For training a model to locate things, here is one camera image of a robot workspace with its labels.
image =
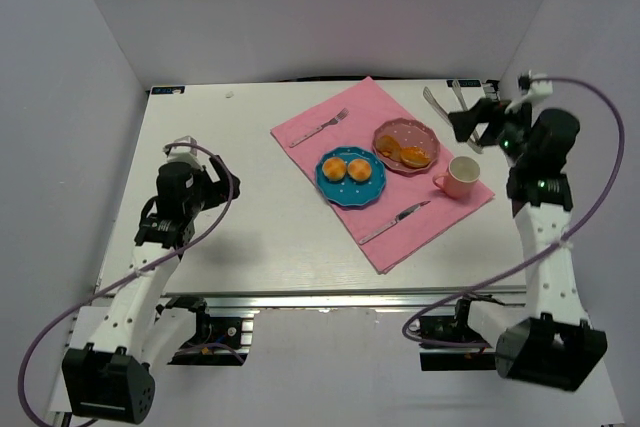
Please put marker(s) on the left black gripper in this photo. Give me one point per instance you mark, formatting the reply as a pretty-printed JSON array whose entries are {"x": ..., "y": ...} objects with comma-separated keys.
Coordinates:
[{"x": 216, "y": 185}]

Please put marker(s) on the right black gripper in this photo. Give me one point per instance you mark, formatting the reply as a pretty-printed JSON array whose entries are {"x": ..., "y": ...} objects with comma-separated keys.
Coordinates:
[{"x": 486, "y": 117}]

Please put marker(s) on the metal tongs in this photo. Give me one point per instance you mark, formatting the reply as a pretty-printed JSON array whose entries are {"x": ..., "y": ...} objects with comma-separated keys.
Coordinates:
[{"x": 431, "y": 100}]

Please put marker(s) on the round bread bun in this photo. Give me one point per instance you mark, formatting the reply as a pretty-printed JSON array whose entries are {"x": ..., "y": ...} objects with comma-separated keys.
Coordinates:
[
  {"x": 334, "y": 169},
  {"x": 359, "y": 170}
]

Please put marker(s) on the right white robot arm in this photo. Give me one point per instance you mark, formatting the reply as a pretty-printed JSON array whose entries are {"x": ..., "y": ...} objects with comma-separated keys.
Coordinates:
[{"x": 550, "y": 341}]

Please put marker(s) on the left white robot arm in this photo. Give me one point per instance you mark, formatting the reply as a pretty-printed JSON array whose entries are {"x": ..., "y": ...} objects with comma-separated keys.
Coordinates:
[{"x": 113, "y": 376}]

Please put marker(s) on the right blue table label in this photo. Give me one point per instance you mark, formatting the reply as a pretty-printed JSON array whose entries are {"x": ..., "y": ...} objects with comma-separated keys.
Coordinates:
[{"x": 465, "y": 83}]

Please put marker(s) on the blue table label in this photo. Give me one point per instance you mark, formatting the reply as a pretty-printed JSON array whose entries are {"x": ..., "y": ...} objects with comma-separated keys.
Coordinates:
[
  {"x": 167, "y": 90},
  {"x": 465, "y": 83}
]

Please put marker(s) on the pink mug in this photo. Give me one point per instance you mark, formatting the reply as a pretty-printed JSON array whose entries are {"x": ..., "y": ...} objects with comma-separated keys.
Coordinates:
[{"x": 459, "y": 179}]

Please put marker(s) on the pink dotted plate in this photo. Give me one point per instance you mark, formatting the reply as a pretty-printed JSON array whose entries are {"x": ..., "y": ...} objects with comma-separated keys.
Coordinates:
[{"x": 408, "y": 132}]

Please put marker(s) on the glazed orange pastry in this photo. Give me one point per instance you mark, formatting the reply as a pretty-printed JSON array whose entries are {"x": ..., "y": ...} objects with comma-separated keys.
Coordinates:
[{"x": 414, "y": 157}]

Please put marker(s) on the flat brown pastry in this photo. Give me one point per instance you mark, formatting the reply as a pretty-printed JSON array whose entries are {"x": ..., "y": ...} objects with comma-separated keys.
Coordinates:
[{"x": 388, "y": 146}]

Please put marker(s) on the left blue table label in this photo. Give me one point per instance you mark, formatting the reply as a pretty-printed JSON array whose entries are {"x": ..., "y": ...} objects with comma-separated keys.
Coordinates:
[{"x": 167, "y": 90}]

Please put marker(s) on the pink cloth placemat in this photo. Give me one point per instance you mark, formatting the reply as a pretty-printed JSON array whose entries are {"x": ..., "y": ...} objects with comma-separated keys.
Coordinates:
[{"x": 390, "y": 215}]

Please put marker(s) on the blue dotted plate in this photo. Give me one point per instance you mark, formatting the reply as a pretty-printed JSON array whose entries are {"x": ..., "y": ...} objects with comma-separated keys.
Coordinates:
[{"x": 347, "y": 193}]

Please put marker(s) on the silver table knife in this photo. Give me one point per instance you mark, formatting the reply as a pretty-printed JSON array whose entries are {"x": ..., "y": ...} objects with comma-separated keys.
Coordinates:
[{"x": 394, "y": 221}]

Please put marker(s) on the silver fork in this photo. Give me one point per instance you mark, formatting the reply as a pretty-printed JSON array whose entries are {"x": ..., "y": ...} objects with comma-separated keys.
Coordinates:
[{"x": 340, "y": 116}]

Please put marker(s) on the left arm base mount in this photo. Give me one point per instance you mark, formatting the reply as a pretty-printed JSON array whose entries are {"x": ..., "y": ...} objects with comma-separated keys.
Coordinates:
[{"x": 217, "y": 339}]

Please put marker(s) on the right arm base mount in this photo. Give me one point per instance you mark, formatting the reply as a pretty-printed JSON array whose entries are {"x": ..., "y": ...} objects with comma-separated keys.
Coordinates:
[{"x": 447, "y": 342}]

